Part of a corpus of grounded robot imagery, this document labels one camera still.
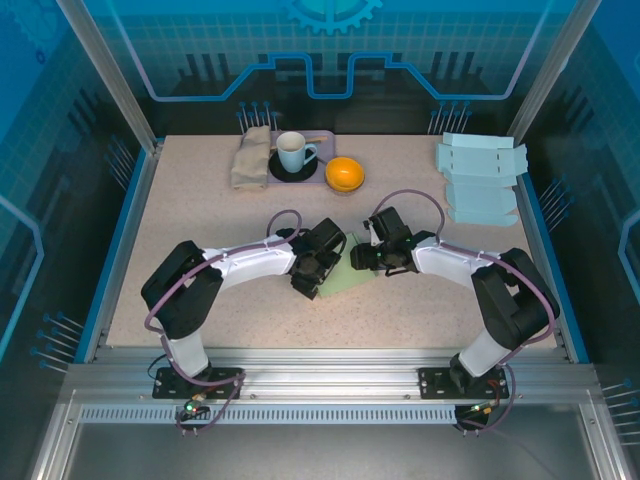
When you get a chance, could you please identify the yellow bowl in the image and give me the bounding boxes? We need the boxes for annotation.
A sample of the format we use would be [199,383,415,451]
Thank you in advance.
[324,156,365,192]

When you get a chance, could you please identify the beige folded cloth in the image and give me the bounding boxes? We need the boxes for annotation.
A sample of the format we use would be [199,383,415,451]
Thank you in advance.
[229,125,273,191]

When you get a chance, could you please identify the wooden stick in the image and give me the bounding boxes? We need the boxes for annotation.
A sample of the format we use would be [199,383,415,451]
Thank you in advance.
[269,133,327,151]

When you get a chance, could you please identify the aluminium front rail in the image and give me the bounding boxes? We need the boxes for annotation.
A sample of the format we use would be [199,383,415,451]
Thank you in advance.
[64,347,601,401]

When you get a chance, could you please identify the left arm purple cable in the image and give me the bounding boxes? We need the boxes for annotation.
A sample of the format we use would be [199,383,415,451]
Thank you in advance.
[143,208,302,436]

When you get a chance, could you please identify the aluminium frame post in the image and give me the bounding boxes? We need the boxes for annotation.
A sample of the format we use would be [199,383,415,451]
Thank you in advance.
[54,0,162,154]
[503,0,604,154]

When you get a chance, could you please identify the black round coaster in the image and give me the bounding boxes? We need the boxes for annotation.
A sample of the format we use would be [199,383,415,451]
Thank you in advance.
[268,149,320,183]

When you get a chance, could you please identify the light blue mug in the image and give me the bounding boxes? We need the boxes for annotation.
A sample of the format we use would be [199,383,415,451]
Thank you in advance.
[276,131,320,173]

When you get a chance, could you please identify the slotted cable duct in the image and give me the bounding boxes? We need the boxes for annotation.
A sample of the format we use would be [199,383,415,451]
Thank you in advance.
[79,404,461,426]

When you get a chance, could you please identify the small green-lit connector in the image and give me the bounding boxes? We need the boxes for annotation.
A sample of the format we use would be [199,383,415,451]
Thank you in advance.
[467,399,504,419]
[182,394,211,416]

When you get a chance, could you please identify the green paper box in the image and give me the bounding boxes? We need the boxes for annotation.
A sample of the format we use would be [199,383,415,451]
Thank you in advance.
[317,231,377,300]

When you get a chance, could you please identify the lilac tray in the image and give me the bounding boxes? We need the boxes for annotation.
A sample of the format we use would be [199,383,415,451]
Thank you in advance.
[267,129,335,186]

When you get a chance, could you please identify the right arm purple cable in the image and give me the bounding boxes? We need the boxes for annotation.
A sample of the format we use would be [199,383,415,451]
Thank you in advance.
[369,188,560,436]

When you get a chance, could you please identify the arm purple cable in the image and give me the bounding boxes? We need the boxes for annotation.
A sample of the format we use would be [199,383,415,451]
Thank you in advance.
[369,188,560,436]
[143,208,302,436]

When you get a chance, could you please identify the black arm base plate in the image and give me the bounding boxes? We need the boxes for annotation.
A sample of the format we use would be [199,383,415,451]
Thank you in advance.
[152,366,247,401]
[417,366,521,401]

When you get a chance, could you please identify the light blue paper box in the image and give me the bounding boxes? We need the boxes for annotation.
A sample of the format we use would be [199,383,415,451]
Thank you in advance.
[433,131,530,227]

